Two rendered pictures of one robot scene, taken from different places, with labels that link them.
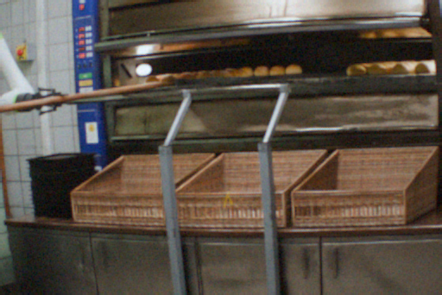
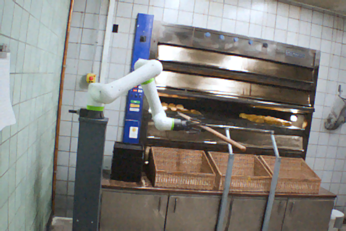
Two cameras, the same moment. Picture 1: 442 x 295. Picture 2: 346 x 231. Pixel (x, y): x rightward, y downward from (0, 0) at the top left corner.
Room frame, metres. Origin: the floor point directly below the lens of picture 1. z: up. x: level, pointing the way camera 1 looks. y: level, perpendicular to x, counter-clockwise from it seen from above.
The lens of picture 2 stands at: (2.72, 2.75, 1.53)
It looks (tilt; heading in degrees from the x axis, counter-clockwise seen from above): 6 degrees down; 317
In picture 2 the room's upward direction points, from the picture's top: 7 degrees clockwise
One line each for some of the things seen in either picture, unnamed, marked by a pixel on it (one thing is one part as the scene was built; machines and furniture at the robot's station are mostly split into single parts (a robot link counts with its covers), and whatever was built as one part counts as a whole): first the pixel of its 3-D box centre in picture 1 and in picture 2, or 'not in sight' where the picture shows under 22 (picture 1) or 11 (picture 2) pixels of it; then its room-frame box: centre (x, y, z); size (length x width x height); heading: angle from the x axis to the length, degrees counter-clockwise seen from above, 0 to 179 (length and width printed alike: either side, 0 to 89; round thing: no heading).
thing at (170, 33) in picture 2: not in sight; (242, 45); (5.03, -0.28, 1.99); 1.80 x 0.08 x 0.21; 58
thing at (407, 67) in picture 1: (407, 67); (264, 119); (5.08, -0.99, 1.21); 0.61 x 0.48 x 0.06; 148
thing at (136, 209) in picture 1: (142, 189); (180, 167); (5.08, 0.36, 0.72); 0.56 x 0.49 x 0.28; 58
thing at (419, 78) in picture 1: (270, 84); (232, 123); (5.03, -0.28, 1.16); 1.80 x 0.06 x 0.04; 58
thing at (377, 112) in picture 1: (270, 115); (231, 136); (5.01, -0.27, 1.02); 1.79 x 0.11 x 0.19; 58
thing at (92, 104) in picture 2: not in sight; (97, 96); (4.91, 1.45, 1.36); 0.16 x 0.13 x 0.19; 173
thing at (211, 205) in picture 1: (252, 188); (238, 171); (4.76, -0.15, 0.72); 0.56 x 0.49 x 0.28; 59
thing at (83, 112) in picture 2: not in sight; (86, 112); (4.96, 1.49, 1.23); 0.26 x 0.15 x 0.06; 55
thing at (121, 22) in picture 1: (260, 6); (238, 88); (5.01, -0.27, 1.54); 1.79 x 0.11 x 0.19; 58
